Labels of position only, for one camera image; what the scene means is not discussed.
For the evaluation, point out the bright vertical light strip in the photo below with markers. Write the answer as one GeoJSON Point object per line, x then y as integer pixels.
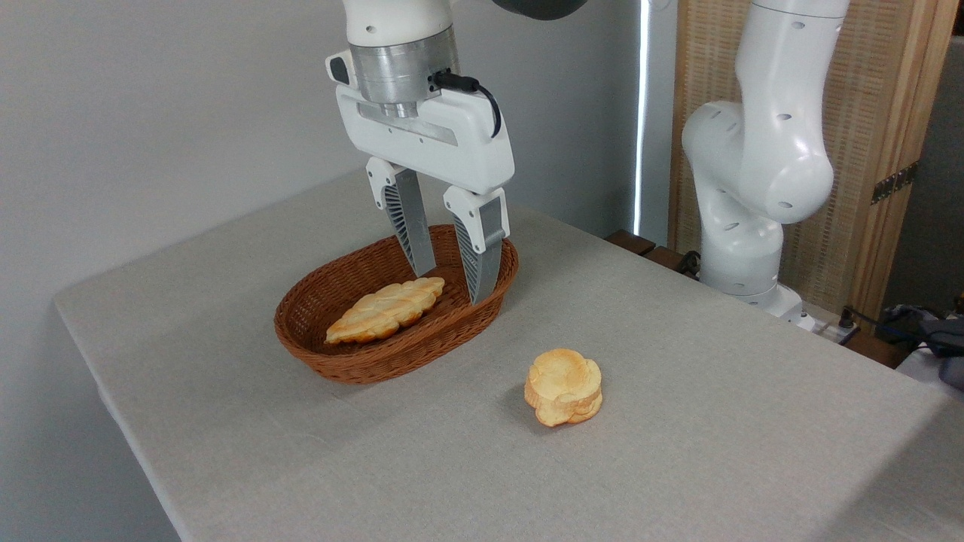
{"type": "Point", "coordinates": [642, 113]}

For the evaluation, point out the round layered bread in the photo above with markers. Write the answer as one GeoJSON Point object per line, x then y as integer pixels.
{"type": "Point", "coordinates": [563, 388]}

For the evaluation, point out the wooden woven folding screen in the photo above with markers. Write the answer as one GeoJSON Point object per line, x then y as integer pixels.
{"type": "Point", "coordinates": [874, 75]}

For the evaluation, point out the long braided bread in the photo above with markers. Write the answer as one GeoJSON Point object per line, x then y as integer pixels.
{"type": "Point", "coordinates": [384, 310]}

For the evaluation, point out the brown wicker basket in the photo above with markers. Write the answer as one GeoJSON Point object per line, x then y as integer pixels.
{"type": "Point", "coordinates": [361, 363]}

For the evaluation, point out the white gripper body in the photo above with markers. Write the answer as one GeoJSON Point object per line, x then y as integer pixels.
{"type": "Point", "coordinates": [467, 143]}

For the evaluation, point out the blue grey cloth bundle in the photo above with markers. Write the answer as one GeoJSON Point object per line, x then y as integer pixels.
{"type": "Point", "coordinates": [938, 335]}

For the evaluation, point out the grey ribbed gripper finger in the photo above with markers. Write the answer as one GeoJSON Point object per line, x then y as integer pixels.
{"type": "Point", "coordinates": [488, 241]}
{"type": "Point", "coordinates": [410, 218]}

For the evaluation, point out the dark metal hinge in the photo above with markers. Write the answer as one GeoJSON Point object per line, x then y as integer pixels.
{"type": "Point", "coordinates": [895, 183]}

